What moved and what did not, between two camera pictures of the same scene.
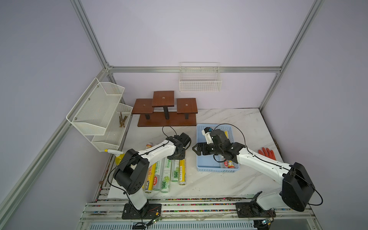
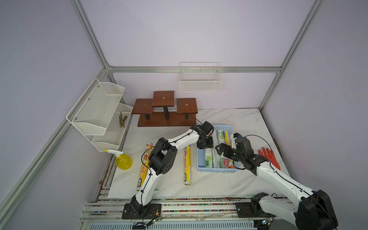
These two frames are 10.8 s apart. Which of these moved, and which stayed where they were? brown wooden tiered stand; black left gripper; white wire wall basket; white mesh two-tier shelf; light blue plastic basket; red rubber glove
Moved: black left gripper
Stayed: red rubber glove; white wire wall basket; light blue plastic basket; white mesh two-tier shelf; brown wooden tiered stand
